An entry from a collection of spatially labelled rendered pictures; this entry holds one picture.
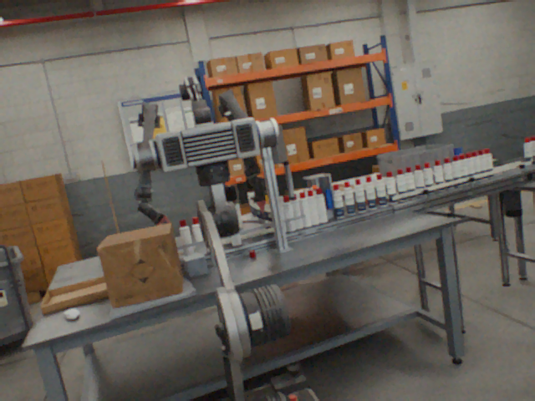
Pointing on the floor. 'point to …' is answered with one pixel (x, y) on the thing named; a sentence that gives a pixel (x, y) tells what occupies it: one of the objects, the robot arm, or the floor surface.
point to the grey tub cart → (12, 297)
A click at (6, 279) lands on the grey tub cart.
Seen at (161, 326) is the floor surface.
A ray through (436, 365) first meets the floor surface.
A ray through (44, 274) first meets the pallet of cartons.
